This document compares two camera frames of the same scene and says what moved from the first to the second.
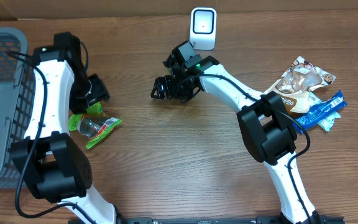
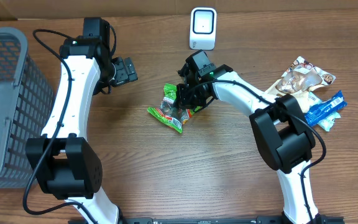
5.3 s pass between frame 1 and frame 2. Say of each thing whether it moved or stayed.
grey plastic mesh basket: stayed
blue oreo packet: stayed
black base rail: stayed
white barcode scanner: stayed
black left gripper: moved
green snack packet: moved
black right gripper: moved
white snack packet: stayed
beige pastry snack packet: stayed
